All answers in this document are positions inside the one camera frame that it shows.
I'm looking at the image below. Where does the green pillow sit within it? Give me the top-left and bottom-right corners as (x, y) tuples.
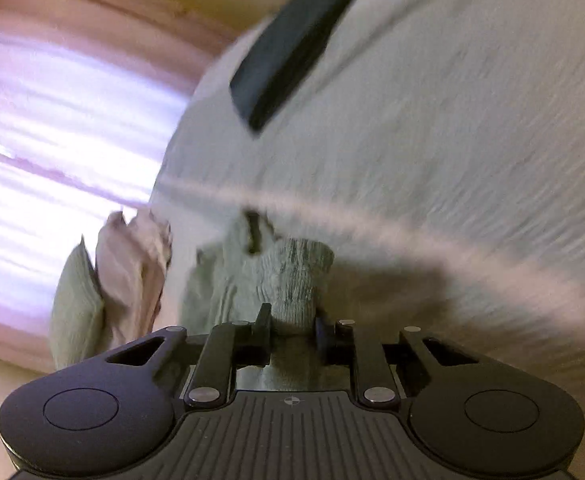
(50, 235), (106, 369)

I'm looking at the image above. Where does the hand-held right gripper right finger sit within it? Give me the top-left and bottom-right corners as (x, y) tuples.
(314, 316), (479, 407)

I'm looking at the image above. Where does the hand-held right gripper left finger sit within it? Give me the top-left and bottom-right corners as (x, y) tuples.
(104, 303), (274, 409)

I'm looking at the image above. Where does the pink curtain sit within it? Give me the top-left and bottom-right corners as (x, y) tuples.
(0, 0), (239, 361)

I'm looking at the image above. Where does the bed with pale sheet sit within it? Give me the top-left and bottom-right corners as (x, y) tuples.
(150, 0), (585, 392)

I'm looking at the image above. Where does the dark rectangular cushion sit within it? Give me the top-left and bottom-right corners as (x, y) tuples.
(228, 0), (362, 135)

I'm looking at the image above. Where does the beige pillow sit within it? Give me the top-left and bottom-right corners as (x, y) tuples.
(95, 207), (174, 352)

